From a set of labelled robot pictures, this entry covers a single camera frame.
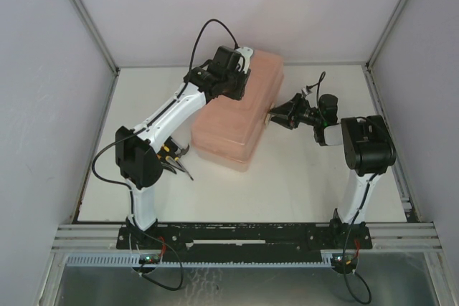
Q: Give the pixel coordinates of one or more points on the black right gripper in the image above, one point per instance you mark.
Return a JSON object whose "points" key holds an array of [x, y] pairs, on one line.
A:
{"points": [[292, 112]]}

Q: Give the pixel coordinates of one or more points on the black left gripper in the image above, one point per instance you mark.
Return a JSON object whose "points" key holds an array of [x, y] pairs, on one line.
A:
{"points": [[237, 88]]}

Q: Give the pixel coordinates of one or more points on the pink translucent tool box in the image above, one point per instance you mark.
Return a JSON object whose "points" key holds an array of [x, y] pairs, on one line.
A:
{"points": [[227, 132]]}

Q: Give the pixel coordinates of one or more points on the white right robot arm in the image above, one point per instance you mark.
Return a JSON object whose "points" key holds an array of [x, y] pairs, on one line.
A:
{"points": [[368, 151]]}

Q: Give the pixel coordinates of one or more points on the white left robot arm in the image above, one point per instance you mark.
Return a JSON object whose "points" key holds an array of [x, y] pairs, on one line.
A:
{"points": [[136, 149]]}

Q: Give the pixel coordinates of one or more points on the black claw hammer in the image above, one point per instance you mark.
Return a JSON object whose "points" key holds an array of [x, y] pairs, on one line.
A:
{"points": [[177, 150]]}

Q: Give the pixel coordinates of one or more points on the black needle nose pliers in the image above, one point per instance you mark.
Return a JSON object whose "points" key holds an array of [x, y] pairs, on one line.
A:
{"points": [[174, 168]]}

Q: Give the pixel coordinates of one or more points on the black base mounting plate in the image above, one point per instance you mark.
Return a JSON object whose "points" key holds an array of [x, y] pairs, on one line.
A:
{"points": [[260, 241]]}

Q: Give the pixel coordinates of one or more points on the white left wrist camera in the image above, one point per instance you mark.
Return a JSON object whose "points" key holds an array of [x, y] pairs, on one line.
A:
{"points": [[246, 54]]}

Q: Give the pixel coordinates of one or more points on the right aluminium corner post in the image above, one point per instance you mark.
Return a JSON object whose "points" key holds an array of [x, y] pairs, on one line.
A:
{"points": [[387, 30]]}

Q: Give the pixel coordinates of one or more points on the aluminium corner post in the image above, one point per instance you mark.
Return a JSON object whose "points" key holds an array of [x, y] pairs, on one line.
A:
{"points": [[387, 30], [95, 34]]}

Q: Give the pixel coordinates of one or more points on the aluminium frame rail front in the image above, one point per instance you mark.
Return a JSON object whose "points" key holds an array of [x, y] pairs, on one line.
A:
{"points": [[399, 237]]}

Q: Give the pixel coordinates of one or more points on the left aluminium corner post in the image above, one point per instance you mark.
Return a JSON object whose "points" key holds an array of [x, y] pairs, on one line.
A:
{"points": [[95, 34]]}

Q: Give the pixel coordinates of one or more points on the grey slotted cable duct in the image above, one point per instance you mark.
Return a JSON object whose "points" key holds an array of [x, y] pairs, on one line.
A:
{"points": [[133, 260]]}

